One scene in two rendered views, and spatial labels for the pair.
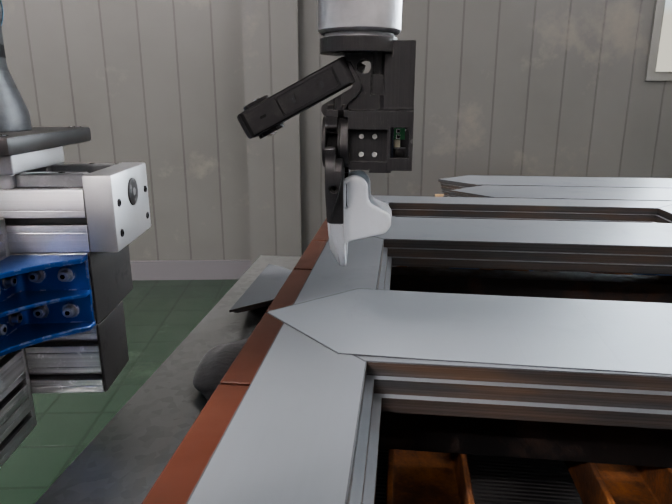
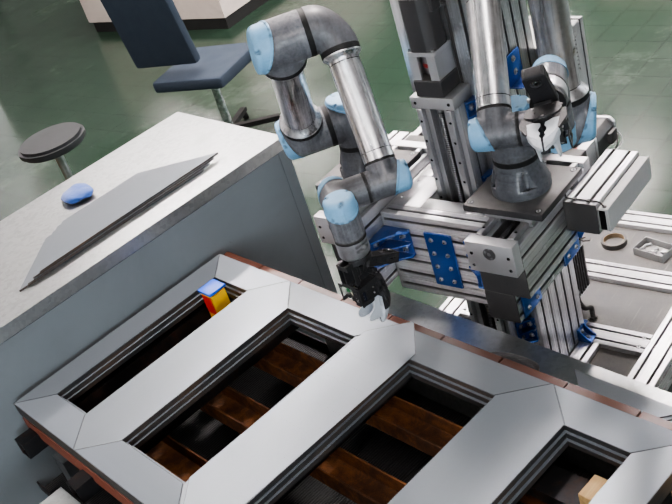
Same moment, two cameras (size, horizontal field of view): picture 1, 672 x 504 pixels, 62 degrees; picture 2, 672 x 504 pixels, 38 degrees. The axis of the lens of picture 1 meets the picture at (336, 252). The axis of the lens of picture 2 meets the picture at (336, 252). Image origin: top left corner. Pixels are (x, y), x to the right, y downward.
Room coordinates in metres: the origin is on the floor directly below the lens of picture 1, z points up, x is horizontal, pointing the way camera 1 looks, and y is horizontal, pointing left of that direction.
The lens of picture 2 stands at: (1.95, -1.30, 2.31)
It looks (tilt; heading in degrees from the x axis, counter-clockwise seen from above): 31 degrees down; 139
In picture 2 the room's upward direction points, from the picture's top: 19 degrees counter-clockwise
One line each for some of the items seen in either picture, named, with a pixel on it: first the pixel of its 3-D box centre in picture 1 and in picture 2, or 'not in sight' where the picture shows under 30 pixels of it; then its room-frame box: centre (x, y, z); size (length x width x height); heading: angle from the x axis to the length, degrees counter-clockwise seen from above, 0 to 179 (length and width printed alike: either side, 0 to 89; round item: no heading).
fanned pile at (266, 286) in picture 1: (286, 286); (633, 420); (1.11, 0.10, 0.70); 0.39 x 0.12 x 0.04; 173
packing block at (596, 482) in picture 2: not in sight; (598, 495); (1.19, -0.19, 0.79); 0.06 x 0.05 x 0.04; 83
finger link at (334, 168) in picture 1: (336, 175); not in sight; (0.52, 0.00, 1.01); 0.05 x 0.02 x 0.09; 173
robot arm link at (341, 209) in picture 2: not in sight; (343, 217); (0.54, -0.02, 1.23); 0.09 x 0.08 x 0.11; 141
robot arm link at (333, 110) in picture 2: not in sight; (349, 117); (0.19, 0.43, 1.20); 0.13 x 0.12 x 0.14; 51
